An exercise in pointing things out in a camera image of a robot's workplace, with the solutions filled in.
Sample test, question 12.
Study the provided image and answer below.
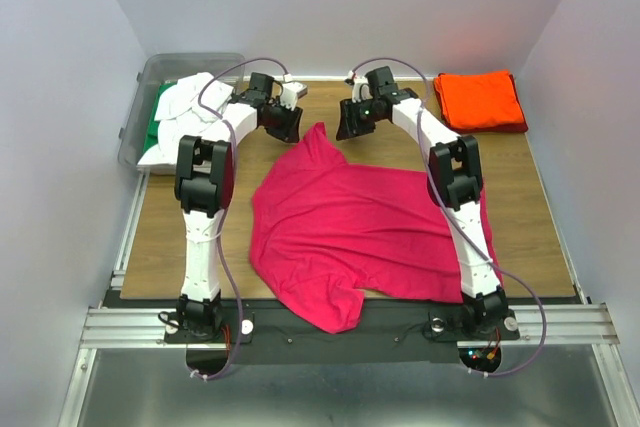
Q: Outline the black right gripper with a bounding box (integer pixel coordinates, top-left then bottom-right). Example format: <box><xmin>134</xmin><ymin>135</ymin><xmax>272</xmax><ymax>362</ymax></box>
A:
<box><xmin>334</xmin><ymin>96</ymin><xmax>380</xmax><ymax>140</ymax></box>

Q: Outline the pink t shirt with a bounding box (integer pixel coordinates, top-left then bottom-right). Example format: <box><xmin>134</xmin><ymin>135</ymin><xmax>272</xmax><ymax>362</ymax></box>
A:
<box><xmin>248</xmin><ymin>122</ymin><xmax>504</xmax><ymax>335</ymax></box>

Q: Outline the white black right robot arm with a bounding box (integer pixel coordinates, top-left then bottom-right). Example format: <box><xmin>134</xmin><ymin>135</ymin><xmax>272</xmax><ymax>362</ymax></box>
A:
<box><xmin>336</xmin><ymin>66</ymin><xmax>517</xmax><ymax>337</ymax></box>

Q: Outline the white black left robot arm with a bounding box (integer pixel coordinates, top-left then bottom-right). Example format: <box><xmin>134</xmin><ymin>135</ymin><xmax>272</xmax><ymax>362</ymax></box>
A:
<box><xmin>166</xmin><ymin>73</ymin><xmax>307</xmax><ymax>341</ymax></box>

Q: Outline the clear plastic bin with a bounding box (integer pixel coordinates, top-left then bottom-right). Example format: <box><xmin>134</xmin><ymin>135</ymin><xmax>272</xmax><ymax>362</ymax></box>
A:
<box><xmin>118</xmin><ymin>52</ymin><xmax>245</xmax><ymax>169</ymax></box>

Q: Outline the white t shirt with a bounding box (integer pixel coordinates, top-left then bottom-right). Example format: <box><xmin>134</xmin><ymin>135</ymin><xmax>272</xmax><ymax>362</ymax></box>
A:
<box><xmin>138</xmin><ymin>72</ymin><xmax>234</xmax><ymax>169</ymax></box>

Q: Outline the green t shirt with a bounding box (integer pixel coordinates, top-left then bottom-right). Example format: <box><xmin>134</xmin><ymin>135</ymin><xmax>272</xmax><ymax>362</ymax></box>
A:
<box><xmin>143</xmin><ymin>82</ymin><xmax>176</xmax><ymax>158</ymax></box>

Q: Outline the dark red folded t shirt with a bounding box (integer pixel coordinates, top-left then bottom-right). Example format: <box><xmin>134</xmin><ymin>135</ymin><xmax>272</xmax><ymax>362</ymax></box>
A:
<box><xmin>433</xmin><ymin>72</ymin><xmax>530</xmax><ymax>135</ymax></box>

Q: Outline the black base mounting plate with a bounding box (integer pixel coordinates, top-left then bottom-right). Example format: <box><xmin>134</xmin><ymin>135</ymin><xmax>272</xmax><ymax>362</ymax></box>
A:
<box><xmin>163</xmin><ymin>299</ymin><xmax>522</xmax><ymax>367</ymax></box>

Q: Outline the small electronics board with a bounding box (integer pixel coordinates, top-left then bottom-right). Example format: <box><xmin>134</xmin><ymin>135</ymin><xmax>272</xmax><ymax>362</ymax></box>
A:
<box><xmin>464</xmin><ymin>347</ymin><xmax>501</xmax><ymax>365</ymax></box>

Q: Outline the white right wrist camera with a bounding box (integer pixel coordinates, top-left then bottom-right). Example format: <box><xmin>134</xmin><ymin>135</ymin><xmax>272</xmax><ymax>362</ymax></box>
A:
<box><xmin>345</xmin><ymin>71</ymin><xmax>373</xmax><ymax>103</ymax></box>

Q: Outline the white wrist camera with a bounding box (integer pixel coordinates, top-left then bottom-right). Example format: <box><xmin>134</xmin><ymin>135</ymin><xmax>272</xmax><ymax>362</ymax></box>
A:
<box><xmin>279</xmin><ymin>74</ymin><xmax>308</xmax><ymax>110</ymax></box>
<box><xmin>345</xmin><ymin>71</ymin><xmax>373</xmax><ymax>103</ymax></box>

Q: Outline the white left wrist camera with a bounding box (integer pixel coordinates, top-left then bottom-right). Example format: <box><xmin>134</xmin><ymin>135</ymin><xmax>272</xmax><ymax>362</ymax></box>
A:
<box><xmin>279</xmin><ymin>74</ymin><xmax>308</xmax><ymax>110</ymax></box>

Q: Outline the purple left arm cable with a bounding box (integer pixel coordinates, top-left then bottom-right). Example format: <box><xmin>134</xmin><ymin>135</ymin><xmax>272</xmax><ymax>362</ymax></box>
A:
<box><xmin>188</xmin><ymin>56</ymin><xmax>293</xmax><ymax>382</ymax></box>

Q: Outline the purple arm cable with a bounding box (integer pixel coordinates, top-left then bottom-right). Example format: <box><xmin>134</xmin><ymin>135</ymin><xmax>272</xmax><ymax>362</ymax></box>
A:
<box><xmin>188</xmin><ymin>56</ymin><xmax>293</xmax><ymax>382</ymax></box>
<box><xmin>345</xmin><ymin>56</ymin><xmax>549</xmax><ymax>381</ymax></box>

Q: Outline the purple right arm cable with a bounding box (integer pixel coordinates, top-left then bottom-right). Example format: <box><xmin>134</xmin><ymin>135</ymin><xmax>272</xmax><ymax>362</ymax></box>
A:
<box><xmin>345</xmin><ymin>56</ymin><xmax>549</xmax><ymax>381</ymax></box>

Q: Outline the aluminium frame rail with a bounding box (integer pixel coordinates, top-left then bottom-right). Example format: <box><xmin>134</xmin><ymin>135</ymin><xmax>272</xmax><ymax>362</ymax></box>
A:
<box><xmin>80</xmin><ymin>304</ymin><xmax>619</xmax><ymax>349</ymax></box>

